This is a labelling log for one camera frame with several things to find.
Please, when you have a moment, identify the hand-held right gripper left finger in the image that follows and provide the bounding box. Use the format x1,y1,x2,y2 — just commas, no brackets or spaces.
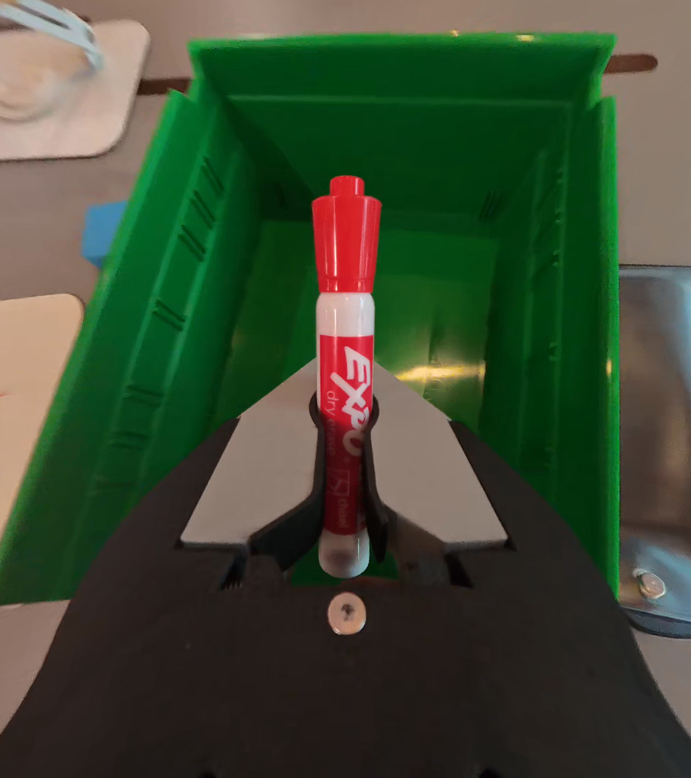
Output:
180,359,323,572

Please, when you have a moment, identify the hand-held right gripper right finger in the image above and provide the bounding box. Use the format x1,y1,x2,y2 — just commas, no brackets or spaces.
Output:
360,365,509,563

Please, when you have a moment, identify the red and white marker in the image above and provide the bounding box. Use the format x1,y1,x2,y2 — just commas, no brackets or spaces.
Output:
315,292,378,578

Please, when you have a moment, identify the green plastic bin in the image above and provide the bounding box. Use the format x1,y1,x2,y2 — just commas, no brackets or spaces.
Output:
0,33,621,609

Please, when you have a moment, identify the white whiteboard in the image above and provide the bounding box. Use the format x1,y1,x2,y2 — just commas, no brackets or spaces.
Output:
0,293,85,610

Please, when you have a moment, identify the red marker cap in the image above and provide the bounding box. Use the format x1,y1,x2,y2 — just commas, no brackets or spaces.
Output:
312,175,383,295

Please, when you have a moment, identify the blue whiteboard eraser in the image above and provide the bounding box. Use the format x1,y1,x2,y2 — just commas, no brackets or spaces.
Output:
81,202,128,267

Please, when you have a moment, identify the shiny grey plate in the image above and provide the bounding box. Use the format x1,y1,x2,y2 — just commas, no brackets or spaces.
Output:
618,264,691,639

